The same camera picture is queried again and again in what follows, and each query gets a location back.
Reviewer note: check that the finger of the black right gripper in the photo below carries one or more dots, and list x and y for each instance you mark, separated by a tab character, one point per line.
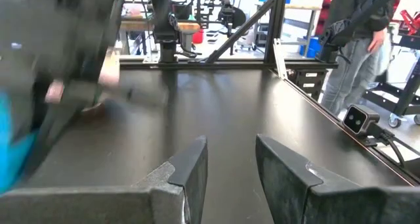
55	128

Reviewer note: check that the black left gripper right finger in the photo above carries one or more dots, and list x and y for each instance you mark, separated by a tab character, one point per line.
311	201

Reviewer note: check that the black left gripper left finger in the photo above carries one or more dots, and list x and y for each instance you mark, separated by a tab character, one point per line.
157	204

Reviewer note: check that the black background robot arm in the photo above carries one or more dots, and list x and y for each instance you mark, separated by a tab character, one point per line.
226	10

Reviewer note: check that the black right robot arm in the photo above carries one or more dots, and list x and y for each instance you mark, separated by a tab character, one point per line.
165	23

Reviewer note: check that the black drawer unit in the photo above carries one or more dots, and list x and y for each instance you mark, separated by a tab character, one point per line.
308	82

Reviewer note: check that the wooden workbench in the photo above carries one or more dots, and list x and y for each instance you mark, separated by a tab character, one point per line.
187	26

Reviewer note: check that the red bucket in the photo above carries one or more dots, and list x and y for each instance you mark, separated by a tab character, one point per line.
197	36

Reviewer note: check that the person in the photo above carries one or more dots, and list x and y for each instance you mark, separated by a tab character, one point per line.
351	69

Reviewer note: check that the black wheeled cart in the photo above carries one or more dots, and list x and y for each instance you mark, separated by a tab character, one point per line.
407	92

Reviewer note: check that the blue storage bin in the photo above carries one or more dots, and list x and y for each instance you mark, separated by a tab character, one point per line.
311	47

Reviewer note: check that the red tool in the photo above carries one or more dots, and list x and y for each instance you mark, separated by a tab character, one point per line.
410	20

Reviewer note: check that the grey table-level camera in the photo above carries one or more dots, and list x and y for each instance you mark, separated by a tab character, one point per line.
357	119

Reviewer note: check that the white metal bracket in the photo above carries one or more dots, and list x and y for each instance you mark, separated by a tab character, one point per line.
280	59

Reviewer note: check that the black aluminium table frame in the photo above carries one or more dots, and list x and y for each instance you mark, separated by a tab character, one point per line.
229	64

